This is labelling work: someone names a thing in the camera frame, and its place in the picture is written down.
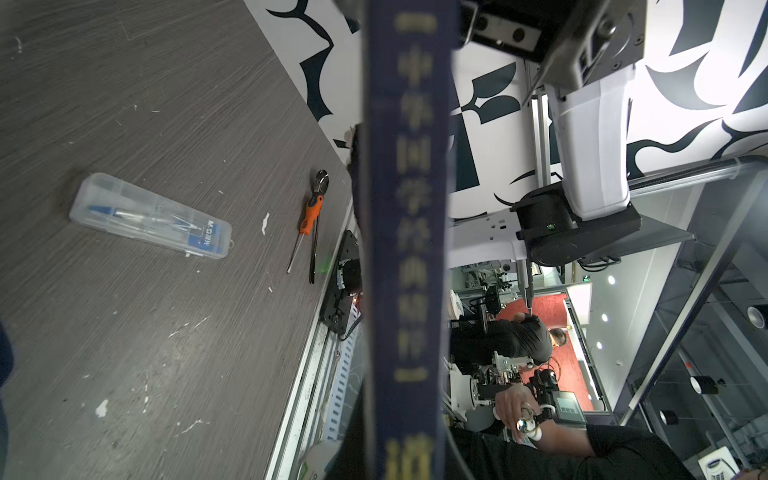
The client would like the dark blue book yellow label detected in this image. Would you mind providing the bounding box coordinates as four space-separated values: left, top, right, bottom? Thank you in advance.
360 1 459 479

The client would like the navy blue student backpack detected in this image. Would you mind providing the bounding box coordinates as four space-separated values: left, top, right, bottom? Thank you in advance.
0 327 15 478

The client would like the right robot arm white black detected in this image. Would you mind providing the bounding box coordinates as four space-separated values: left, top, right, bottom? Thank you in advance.
446 1 691 268

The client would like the person in black shirt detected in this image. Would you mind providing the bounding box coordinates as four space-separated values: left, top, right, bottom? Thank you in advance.
449 313 692 479

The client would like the clear plastic pencil case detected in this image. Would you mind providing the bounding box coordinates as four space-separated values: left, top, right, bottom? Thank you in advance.
69 173 232 259

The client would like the orange handled screwdriver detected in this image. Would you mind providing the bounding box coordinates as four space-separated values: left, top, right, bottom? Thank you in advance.
286 194 324 274

